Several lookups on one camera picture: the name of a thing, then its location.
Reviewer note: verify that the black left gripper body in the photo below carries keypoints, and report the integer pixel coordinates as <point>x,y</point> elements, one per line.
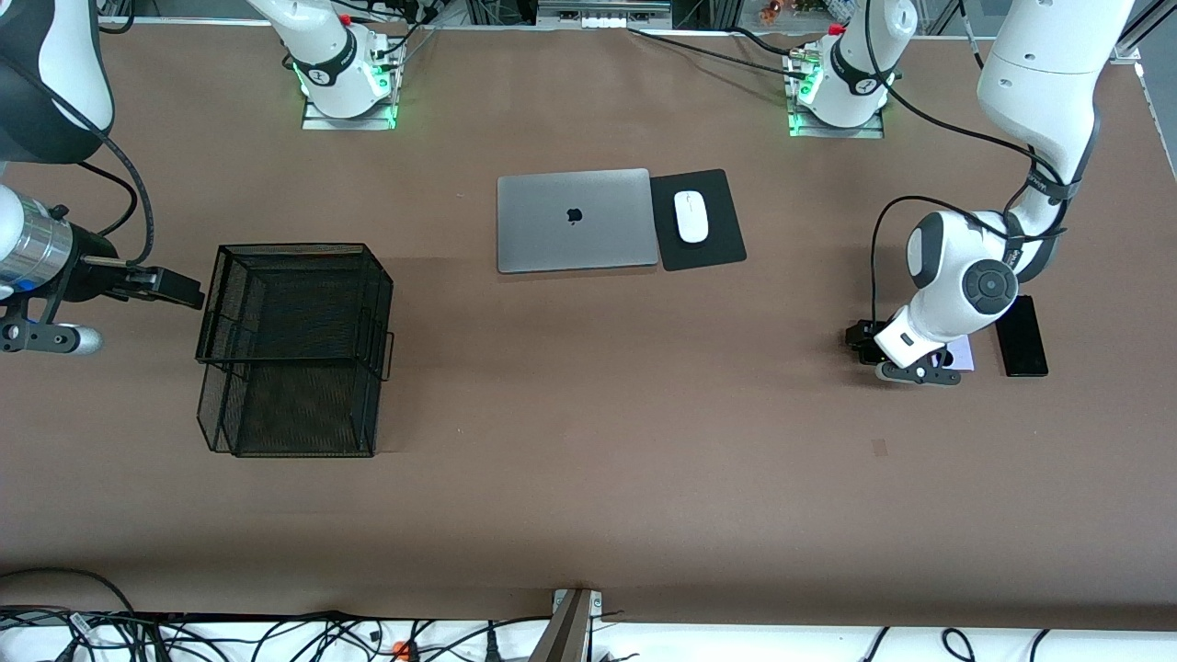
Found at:
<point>862,336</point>

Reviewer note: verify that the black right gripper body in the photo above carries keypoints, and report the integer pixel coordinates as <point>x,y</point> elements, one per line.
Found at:
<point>90,264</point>

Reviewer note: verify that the lavender flip phone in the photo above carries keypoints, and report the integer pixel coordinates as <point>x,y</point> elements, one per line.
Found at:
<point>961,354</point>

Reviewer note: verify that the black slab smartphone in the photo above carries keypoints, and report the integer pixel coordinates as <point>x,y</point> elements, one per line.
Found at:
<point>1022,340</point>

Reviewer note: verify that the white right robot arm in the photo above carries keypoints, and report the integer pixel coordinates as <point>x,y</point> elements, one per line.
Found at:
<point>78,64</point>

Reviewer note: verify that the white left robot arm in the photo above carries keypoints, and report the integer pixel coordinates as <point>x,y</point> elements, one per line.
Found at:
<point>1039,55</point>

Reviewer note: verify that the black mouse pad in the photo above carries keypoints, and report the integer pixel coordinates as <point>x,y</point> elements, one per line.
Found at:
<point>717,248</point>

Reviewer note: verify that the white computer mouse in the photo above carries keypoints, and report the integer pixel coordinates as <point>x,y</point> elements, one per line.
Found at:
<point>691,221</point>

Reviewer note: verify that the silver laptop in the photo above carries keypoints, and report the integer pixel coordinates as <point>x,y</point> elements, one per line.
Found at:
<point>552,239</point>

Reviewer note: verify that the small orange figurine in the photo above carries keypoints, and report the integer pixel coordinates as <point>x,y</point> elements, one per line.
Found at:
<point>771,9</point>

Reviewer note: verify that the white power strip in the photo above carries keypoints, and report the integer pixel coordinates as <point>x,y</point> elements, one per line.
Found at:
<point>602,18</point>

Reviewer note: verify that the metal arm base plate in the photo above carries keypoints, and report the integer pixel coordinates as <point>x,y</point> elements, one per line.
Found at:
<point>322,122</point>
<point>837,133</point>

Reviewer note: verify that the aluminium frame rail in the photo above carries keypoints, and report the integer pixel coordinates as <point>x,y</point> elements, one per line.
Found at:
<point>1140,28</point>

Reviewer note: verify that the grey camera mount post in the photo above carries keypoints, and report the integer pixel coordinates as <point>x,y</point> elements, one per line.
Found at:
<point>565,634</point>

